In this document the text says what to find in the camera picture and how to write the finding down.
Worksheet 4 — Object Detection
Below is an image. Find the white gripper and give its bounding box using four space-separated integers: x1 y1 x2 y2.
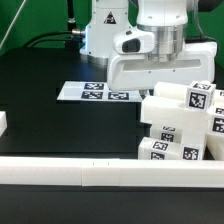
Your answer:
107 42 217 91

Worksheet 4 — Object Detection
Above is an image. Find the white chair back frame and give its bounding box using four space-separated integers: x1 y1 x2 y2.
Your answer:
140 82 224 136

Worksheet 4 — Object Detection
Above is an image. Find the white chair nut peg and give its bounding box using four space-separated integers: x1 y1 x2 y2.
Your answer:
150 124 182 143

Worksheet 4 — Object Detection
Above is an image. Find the white chair seat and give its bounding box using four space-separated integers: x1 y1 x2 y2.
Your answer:
181 131 207 160

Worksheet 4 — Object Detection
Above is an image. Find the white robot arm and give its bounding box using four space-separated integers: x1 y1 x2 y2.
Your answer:
107 0 217 91

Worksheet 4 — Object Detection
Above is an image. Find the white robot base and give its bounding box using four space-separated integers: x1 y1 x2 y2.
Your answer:
80 0 132 66

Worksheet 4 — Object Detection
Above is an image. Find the white part at left edge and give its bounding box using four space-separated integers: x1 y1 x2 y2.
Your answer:
0 111 7 137

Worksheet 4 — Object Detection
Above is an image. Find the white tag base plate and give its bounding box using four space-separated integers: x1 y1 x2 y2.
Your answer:
57 81 142 102

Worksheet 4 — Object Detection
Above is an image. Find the black cable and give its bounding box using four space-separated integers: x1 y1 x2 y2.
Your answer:
23 29 86 48

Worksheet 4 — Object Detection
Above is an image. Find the white obstacle fence wall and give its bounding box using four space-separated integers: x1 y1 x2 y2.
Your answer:
0 156 224 188

